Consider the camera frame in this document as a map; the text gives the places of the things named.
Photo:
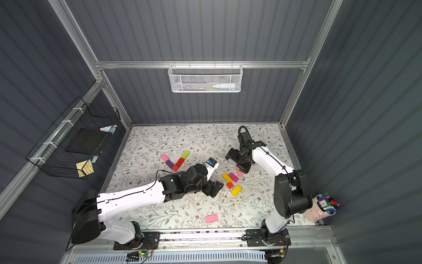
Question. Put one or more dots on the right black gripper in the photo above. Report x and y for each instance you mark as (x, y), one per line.
(237, 155)

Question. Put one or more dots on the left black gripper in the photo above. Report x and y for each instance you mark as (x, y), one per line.
(212, 187)

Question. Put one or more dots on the pink block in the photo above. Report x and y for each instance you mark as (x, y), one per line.
(164, 157)
(211, 218)
(239, 173)

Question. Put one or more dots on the magenta block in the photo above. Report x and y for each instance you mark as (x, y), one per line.
(233, 177)

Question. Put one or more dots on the long red block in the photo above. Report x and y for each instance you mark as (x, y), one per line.
(180, 162)

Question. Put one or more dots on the yellow block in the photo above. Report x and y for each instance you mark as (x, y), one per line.
(236, 190)
(227, 178)

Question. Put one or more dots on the lime green block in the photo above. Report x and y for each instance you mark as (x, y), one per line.
(185, 154)

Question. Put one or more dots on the purple block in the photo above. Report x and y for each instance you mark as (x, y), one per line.
(169, 163)

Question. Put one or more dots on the pink block bottom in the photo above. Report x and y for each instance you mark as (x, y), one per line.
(211, 218)

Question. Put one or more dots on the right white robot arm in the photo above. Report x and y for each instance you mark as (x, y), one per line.
(292, 193)

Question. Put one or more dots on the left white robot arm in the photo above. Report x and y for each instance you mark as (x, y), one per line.
(92, 215)

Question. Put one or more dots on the pastel eraser blocks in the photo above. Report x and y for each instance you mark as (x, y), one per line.
(109, 129)

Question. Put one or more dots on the white bottle in basket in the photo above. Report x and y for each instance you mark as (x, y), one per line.
(225, 86)

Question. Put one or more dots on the pink marker cup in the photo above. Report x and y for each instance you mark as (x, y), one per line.
(323, 206)

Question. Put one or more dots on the yellow sticky note pad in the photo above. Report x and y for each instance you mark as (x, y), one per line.
(84, 168)

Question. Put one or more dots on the black pad in basket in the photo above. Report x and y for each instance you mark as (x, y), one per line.
(88, 142)

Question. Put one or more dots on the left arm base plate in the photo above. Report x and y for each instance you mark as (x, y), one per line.
(148, 240)

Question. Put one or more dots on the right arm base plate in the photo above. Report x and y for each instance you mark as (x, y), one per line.
(262, 237)

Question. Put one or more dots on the white wire mesh basket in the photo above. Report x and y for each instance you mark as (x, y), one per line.
(191, 79)

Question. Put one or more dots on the black wire basket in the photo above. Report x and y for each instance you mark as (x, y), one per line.
(51, 156)

